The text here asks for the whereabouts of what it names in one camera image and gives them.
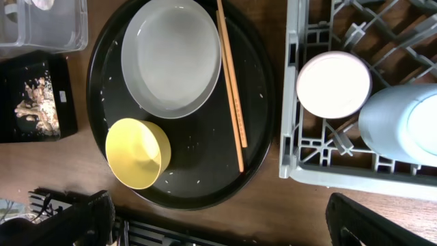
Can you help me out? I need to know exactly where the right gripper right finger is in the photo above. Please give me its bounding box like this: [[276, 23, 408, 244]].
[[325, 193, 433, 246]]

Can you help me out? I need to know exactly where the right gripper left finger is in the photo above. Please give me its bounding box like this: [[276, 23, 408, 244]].
[[1, 190, 115, 245]]

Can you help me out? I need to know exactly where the yellow bowl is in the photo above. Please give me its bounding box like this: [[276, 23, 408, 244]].
[[105, 118, 171, 189]]

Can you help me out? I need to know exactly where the blue cup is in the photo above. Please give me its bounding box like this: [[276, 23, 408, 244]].
[[358, 84, 436, 167]]

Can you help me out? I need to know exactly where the food scraps pile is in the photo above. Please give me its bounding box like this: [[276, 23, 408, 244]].
[[14, 77, 61, 136]]

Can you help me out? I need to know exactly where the wooden chopstick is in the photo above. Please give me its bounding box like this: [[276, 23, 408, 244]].
[[216, 10, 244, 173], [216, 0, 248, 148]]

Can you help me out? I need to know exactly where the pink cup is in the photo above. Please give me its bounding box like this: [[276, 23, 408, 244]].
[[296, 51, 372, 119]]

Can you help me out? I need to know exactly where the grey round plate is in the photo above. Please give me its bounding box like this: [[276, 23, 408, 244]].
[[121, 0, 222, 119]]

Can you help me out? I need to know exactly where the white napkin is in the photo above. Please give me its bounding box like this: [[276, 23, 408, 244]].
[[31, 0, 55, 11]]

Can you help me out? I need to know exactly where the round black serving tray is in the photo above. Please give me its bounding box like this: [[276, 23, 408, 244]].
[[87, 1, 275, 210]]

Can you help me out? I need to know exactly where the black rectangular tray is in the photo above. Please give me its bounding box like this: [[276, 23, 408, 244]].
[[1, 51, 78, 143]]

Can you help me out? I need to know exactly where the clear plastic bin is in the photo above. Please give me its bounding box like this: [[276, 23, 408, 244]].
[[1, 0, 88, 59]]

